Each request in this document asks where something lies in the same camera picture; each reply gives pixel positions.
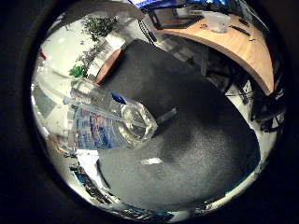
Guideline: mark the clear plastic water bottle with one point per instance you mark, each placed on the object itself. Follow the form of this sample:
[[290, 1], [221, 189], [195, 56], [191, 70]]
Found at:
[[106, 124]]

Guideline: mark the round wooden board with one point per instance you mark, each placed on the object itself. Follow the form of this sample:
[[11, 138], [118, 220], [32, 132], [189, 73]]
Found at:
[[107, 67]]

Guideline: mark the open laptop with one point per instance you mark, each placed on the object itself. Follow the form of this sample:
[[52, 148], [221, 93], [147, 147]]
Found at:
[[174, 17]]

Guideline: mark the leafy green shrub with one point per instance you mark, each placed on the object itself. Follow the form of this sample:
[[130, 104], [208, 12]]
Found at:
[[99, 26]]

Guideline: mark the computer monitor blue screen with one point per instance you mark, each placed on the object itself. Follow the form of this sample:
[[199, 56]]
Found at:
[[155, 2]]

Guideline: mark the curved wooden desk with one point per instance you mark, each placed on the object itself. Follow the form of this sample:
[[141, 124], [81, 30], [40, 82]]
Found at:
[[239, 46]]

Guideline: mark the white container on desk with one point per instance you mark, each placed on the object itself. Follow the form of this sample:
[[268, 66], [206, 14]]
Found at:
[[218, 21]]

